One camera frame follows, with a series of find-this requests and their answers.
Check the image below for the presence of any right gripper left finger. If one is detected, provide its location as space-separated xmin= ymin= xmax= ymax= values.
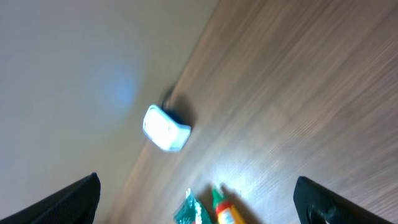
xmin=1 ymin=172 xmax=101 ymax=224

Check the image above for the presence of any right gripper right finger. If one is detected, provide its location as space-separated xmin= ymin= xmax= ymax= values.
xmin=293 ymin=176 xmax=392 ymax=224

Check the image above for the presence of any red sauce bottle green cap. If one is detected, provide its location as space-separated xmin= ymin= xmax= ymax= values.
xmin=211 ymin=185 xmax=246 ymax=224

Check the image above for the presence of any large green snack bag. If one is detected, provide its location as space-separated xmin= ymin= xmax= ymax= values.
xmin=174 ymin=189 xmax=213 ymax=224

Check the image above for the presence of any white barcode scanner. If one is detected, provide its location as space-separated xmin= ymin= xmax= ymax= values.
xmin=142 ymin=105 xmax=192 ymax=152

